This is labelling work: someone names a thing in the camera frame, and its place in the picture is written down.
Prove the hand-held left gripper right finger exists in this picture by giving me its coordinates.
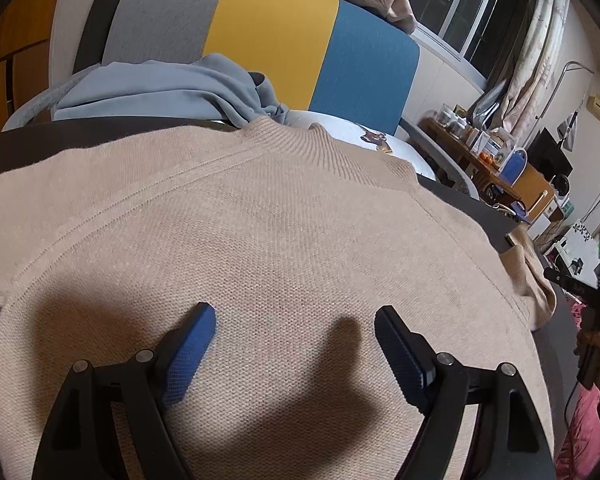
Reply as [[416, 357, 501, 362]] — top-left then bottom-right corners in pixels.
[[374, 305, 556, 480]]

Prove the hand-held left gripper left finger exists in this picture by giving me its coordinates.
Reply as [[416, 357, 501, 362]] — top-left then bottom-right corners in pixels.
[[31, 302, 217, 480]]

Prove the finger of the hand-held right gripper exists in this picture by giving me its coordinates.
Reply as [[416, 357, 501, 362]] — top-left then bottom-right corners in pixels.
[[544, 266, 589, 294]]

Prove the beige knit sweater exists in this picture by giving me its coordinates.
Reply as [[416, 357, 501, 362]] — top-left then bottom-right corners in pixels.
[[0, 116, 558, 480]]

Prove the black monitor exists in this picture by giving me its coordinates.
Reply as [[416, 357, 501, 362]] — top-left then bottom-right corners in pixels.
[[527, 127, 573, 181]]

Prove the pink cloth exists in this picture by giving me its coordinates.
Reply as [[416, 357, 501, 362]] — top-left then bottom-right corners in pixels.
[[555, 300, 600, 480]]

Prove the cluttered wooden desk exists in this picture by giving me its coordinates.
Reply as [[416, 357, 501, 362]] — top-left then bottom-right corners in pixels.
[[420, 117, 566, 221]]

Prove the thin metal floor lamp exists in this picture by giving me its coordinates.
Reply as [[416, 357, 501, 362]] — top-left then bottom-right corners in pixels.
[[534, 60, 598, 122]]

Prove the white deer print pillow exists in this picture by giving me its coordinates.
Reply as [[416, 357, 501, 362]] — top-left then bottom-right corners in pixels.
[[285, 109, 438, 181]]

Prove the pale floral curtain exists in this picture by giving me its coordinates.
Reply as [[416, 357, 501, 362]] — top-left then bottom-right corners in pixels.
[[480, 0, 581, 136]]

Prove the grey-blue hoodie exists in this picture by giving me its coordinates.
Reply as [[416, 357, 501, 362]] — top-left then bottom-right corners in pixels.
[[52, 52, 293, 128]]

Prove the white framed window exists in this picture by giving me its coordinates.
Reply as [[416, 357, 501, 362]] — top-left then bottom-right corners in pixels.
[[405, 0, 536, 81]]

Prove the orange wooden wardrobe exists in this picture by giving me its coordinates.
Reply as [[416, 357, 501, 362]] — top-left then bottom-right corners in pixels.
[[0, 0, 73, 136]]

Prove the black bed frame post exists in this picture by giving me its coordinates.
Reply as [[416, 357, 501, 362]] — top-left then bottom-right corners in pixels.
[[74, 0, 133, 77]]

